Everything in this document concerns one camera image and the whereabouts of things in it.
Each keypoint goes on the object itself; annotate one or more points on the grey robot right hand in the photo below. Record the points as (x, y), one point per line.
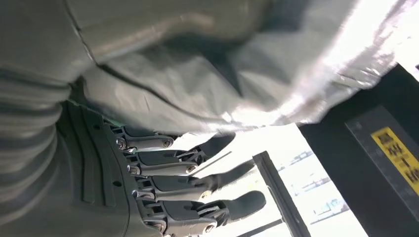
(98, 183)

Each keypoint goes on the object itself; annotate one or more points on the black inbound scanner machine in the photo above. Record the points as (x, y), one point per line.
(343, 157)

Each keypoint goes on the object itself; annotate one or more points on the yellow black scanner label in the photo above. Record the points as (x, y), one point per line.
(392, 153)

